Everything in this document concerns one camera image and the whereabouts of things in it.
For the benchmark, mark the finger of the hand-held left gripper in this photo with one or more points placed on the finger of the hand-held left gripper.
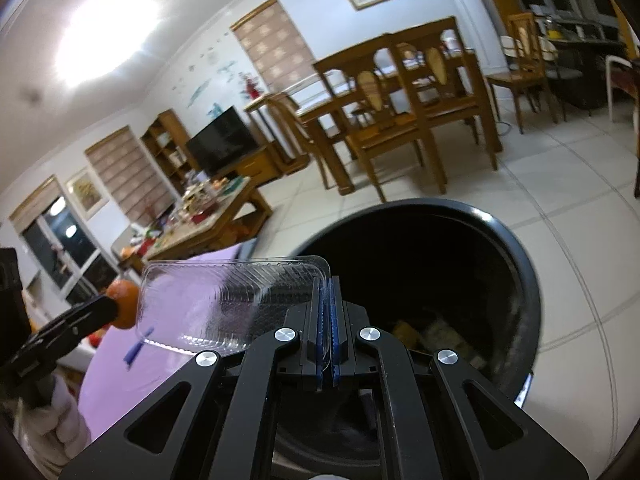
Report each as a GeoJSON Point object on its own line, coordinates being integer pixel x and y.
{"type": "Point", "coordinates": [70, 330]}

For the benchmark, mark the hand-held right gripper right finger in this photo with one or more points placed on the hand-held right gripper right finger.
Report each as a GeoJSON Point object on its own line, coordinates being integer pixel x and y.
{"type": "Point", "coordinates": [336, 340]}

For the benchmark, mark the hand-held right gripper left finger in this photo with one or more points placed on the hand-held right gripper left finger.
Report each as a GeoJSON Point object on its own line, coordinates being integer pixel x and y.
{"type": "Point", "coordinates": [320, 375]}

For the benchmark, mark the orange tangerine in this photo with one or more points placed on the orange tangerine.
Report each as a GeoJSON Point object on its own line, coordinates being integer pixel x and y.
{"type": "Point", "coordinates": [122, 300]}

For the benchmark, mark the black trash bin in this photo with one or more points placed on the black trash bin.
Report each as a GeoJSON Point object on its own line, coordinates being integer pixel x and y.
{"type": "Point", "coordinates": [425, 260]}

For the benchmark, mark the clear plastic tray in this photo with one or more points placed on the clear plastic tray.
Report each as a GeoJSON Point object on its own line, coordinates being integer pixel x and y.
{"type": "Point", "coordinates": [210, 300]}

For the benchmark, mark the person's left hand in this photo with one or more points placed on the person's left hand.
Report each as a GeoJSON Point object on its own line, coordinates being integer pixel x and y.
{"type": "Point", "coordinates": [62, 425]}

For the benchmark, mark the blue pen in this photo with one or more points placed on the blue pen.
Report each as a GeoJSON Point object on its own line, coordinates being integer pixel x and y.
{"type": "Point", "coordinates": [134, 355]}

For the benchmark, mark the glass balcony door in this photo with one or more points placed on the glass balcony door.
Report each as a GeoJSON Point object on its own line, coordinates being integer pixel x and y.
{"type": "Point", "coordinates": [65, 250]}

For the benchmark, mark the purple tablecloth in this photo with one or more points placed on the purple tablecloth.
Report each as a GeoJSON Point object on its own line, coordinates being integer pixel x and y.
{"type": "Point", "coordinates": [150, 380]}

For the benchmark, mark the framed yellow picture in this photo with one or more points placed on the framed yellow picture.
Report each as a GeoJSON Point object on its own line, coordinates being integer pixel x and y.
{"type": "Point", "coordinates": [87, 192]}

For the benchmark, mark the beige window blind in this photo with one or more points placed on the beige window blind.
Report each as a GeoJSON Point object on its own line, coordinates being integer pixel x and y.
{"type": "Point", "coordinates": [130, 175]}
{"type": "Point", "coordinates": [272, 45]}

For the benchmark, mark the wooden coffee table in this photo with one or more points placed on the wooden coffee table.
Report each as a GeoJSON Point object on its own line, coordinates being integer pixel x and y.
{"type": "Point", "coordinates": [225, 212]}

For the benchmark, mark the pile of snack packets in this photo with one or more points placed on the pile of snack packets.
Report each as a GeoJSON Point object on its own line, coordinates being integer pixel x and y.
{"type": "Point", "coordinates": [200, 200]}

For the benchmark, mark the wooden television stand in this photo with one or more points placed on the wooden television stand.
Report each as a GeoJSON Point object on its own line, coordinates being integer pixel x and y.
{"type": "Point", "coordinates": [260, 165]}

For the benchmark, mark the wooden dining chair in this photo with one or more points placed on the wooden dining chair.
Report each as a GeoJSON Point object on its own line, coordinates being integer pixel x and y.
{"type": "Point", "coordinates": [450, 120]}
{"type": "Point", "coordinates": [520, 35]}
{"type": "Point", "coordinates": [380, 137]}
{"type": "Point", "coordinates": [295, 130]}

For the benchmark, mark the wooden bookshelf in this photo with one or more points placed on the wooden bookshelf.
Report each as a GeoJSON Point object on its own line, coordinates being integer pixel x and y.
{"type": "Point", "coordinates": [167, 125]}

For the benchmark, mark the black television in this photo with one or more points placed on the black television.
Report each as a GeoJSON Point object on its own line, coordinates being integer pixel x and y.
{"type": "Point", "coordinates": [222, 140]}

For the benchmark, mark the wooden dining table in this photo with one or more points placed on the wooden dining table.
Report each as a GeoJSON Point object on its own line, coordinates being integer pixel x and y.
{"type": "Point", "coordinates": [320, 110]}

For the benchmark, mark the tall wooden stand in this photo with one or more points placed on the tall wooden stand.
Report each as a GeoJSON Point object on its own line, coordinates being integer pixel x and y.
{"type": "Point", "coordinates": [257, 105]}

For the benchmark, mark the red flower decoration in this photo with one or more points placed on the red flower decoration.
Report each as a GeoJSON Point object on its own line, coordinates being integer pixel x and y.
{"type": "Point", "coordinates": [251, 86]}

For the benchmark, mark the ceiling lamp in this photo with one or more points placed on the ceiling lamp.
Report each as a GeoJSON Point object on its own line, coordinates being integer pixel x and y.
{"type": "Point", "coordinates": [107, 35]}

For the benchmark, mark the white air conditioner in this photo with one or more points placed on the white air conditioner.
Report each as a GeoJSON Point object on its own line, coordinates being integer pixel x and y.
{"type": "Point", "coordinates": [465, 10]}

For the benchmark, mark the dark cluttered counter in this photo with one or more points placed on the dark cluttered counter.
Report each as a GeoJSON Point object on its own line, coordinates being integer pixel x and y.
{"type": "Point", "coordinates": [575, 60]}

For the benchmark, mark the white chair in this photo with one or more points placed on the white chair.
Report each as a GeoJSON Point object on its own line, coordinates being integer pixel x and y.
{"type": "Point", "coordinates": [612, 67]}

